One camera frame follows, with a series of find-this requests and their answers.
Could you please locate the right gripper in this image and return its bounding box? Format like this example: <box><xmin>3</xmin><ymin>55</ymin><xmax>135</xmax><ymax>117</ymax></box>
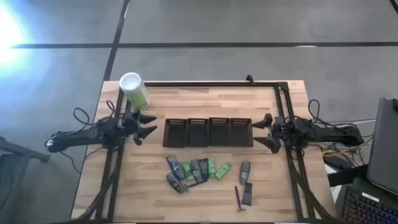
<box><xmin>251</xmin><ymin>113</ymin><xmax>295</xmax><ymax>154</ymax></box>

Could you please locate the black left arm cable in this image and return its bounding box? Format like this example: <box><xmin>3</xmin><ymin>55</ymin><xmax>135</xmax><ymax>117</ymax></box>
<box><xmin>72</xmin><ymin>99</ymin><xmax>122</xmax><ymax>130</ymax></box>

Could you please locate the black metal stand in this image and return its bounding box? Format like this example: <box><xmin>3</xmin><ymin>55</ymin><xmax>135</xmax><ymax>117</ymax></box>
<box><xmin>0</xmin><ymin>136</ymin><xmax>50</xmax><ymax>164</ymax></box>

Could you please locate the black backlit keyboard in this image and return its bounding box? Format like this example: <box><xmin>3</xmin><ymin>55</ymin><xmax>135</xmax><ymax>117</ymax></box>
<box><xmin>341</xmin><ymin>185</ymin><xmax>398</xmax><ymax>224</ymax></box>

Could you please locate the green travel bottle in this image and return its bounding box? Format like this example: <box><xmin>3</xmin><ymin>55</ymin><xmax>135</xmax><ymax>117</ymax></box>
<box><xmin>207</xmin><ymin>157</ymin><xmax>216</xmax><ymax>179</ymax></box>
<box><xmin>181</xmin><ymin>161</ymin><xmax>195</xmax><ymax>182</ymax></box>
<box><xmin>214</xmin><ymin>162</ymin><xmax>233</xmax><ymax>180</ymax></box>

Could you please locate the black power brick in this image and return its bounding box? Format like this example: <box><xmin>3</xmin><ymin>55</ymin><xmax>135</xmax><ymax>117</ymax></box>
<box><xmin>323</xmin><ymin>155</ymin><xmax>345</xmax><ymax>170</ymax></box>

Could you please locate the yellow cable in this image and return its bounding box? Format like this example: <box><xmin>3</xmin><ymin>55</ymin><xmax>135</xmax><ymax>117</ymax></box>
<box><xmin>322</xmin><ymin>149</ymin><xmax>363</xmax><ymax>159</ymax></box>

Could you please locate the grey laptop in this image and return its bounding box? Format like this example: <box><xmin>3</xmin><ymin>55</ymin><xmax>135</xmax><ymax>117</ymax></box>
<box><xmin>366</xmin><ymin>97</ymin><xmax>398</xmax><ymax>196</ymax></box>

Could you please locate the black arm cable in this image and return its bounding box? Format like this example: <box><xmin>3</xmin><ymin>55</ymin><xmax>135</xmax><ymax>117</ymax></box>
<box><xmin>307</xmin><ymin>98</ymin><xmax>358</xmax><ymax>129</ymax></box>
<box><xmin>72</xmin><ymin>99</ymin><xmax>122</xmax><ymax>130</ymax></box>

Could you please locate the black aluminium table frame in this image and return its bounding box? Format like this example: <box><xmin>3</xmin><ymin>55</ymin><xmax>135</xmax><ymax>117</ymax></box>
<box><xmin>74</xmin><ymin>80</ymin><xmax>338</xmax><ymax>222</ymax></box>

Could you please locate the grey deodorant stick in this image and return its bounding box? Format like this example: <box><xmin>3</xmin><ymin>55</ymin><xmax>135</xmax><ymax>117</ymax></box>
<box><xmin>165</xmin><ymin>172</ymin><xmax>187</xmax><ymax>194</ymax></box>
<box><xmin>169</xmin><ymin>157</ymin><xmax>187</xmax><ymax>181</ymax></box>
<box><xmin>190</xmin><ymin>159</ymin><xmax>203</xmax><ymax>184</ymax></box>
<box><xmin>239</xmin><ymin>160</ymin><xmax>251</xmax><ymax>186</ymax></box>

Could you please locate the green wipes canister white lid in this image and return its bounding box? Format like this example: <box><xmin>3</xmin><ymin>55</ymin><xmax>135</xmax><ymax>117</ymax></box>
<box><xmin>119</xmin><ymin>72</ymin><xmax>151</xmax><ymax>110</ymax></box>

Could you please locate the white cable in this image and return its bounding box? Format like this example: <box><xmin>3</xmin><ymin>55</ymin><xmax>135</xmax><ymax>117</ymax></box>
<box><xmin>326</xmin><ymin>119</ymin><xmax>377</xmax><ymax>128</ymax></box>

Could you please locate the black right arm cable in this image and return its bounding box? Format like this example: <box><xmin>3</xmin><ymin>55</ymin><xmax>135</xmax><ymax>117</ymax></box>
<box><xmin>307</xmin><ymin>98</ymin><xmax>358</xmax><ymax>129</ymax></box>

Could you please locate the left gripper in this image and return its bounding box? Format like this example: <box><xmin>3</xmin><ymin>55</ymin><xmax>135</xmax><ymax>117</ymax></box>
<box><xmin>121</xmin><ymin>110</ymin><xmax>159</xmax><ymax>146</ymax></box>

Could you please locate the black flat strap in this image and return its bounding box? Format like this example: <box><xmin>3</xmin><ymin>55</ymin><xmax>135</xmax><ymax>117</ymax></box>
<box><xmin>327</xmin><ymin>164</ymin><xmax>369</xmax><ymax>187</ymax></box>

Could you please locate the black plastic slotted basket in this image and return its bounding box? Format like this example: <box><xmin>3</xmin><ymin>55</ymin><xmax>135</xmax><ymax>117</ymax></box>
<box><xmin>207</xmin><ymin>117</ymin><xmax>231</xmax><ymax>147</ymax></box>
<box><xmin>229</xmin><ymin>118</ymin><xmax>254</xmax><ymax>147</ymax></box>
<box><xmin>186</xmin><ymin>118</ymin><xmax>209</xmax><ymax>148</ymax></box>
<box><xmin>162</xmin><ymin>118</ymin><xmax>188</xmax><ymax>148</ymax></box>

